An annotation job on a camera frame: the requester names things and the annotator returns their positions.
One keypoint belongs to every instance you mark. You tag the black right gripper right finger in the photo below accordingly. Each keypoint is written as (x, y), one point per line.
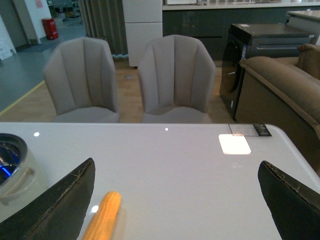
(294, 207)

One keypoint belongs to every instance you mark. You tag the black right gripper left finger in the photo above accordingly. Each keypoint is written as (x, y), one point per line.
(58, 213)

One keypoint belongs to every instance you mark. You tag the yellow corn cob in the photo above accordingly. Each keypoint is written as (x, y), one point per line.
(103, 222)

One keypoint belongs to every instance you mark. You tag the white electric cooking pot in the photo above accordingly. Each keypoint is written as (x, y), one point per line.
(22, 179)

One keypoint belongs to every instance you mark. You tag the table label sticker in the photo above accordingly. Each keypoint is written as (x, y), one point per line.
(250, 130)

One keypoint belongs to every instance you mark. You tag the brown sofa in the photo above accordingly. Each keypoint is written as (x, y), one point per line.
(285, 92)

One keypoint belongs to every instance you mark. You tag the left beige upholstered chair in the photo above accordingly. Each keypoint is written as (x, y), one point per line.
(82, 82)

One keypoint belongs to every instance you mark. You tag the beige upholstered chair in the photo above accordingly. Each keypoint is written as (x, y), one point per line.
(82, 82)
(176, 76)

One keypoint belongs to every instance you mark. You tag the white signboard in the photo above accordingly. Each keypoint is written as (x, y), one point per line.
(7, 48)

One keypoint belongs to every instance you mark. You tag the right beige upholstered chair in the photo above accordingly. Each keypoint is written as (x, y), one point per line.
(176, 76)

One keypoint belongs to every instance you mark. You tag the red cabinet box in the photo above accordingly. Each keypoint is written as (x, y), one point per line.
(50, 28)

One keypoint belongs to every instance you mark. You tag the grey-green curtain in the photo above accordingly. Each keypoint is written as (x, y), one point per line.
(104, 19)

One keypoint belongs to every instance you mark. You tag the dark grey kitchen counter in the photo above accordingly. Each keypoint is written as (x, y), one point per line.
(211, 21)

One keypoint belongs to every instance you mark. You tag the white refrigerator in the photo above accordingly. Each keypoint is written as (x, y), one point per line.
(143, 23)

